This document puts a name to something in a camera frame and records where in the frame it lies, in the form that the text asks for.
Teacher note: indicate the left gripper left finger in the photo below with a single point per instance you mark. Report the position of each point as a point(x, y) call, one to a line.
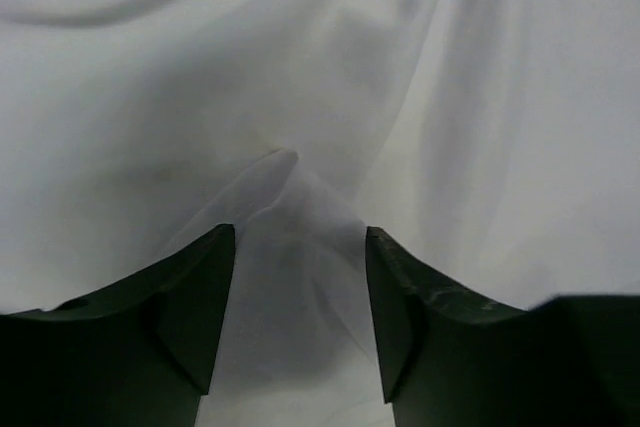
point(139, 352)

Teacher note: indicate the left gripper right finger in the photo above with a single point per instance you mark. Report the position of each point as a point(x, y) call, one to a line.
point(449, 356)

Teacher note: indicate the white t shirt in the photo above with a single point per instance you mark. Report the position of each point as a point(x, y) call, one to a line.
point(496, 140)

